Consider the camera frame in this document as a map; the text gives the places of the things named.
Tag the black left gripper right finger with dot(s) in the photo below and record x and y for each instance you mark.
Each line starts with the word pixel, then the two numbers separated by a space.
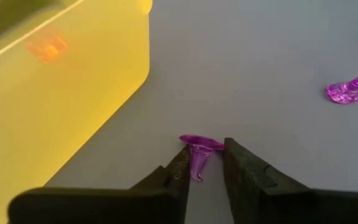
pixel 291 205

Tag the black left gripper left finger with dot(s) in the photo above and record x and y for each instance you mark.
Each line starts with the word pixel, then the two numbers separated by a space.
pixel 104 205

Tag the purple plastic witch hat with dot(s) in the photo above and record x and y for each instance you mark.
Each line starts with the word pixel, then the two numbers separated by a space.
pixel 343 93
pixel 201 143

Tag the orange plastic pumpkin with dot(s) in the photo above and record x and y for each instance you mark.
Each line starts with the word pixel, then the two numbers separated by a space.
pixel 50 51

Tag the yellow rectangular plastic bin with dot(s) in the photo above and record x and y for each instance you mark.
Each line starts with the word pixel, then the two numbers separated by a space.
pixel 57 109

